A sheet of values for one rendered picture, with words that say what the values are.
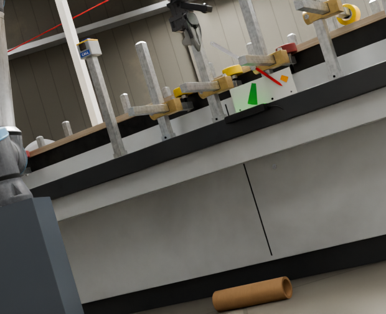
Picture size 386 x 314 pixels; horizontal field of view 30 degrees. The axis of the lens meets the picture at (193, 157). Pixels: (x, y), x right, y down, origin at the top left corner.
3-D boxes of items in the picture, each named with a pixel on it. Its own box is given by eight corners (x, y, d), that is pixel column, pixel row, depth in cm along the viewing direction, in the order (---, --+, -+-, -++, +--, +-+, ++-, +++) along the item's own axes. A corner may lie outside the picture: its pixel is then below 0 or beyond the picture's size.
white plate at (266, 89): (297, 93, 259) (288, 66, 259) (236, 114, 272) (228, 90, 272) (297, 93, 259) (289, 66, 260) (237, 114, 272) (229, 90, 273)
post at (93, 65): (122, 156, 302) (91, 55, 304) (113, 159, 305) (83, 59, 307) (128, 154, 306) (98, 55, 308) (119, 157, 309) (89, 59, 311)
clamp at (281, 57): (284, 62, 260) (281, 49, 260) (253, 75, 267) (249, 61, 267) (291, 62, 265) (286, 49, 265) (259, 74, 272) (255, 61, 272)
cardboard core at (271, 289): (279, 279, 254) (210, 294, 270) (286, 301, 254) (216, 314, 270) (287, 273, 261) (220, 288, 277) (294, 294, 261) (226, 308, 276)
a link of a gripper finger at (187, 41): (188, 55, 267) (181, 32, 267) (201, 50, 264) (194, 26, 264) (184, 55, 264) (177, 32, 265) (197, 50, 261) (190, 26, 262)
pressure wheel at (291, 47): (298, 69, 272) (289, 40, 272) (280, 76, 276) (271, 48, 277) (306, 69, 279) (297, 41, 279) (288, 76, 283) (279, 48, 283)
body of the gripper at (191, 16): (183, 34, 272) (174, 4, 272) (201, 26, 267) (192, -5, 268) (172, 33, 265) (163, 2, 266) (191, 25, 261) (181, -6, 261)
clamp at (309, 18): (338, 10, 247) (334, -4, 247) (304, 24, 254) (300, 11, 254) (345, 11, 252) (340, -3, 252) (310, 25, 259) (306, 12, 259)
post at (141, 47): (174, 152, 289) (141, 40, 292) (167, 154, 291) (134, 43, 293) (179, 151, 292) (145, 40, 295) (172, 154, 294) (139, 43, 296)
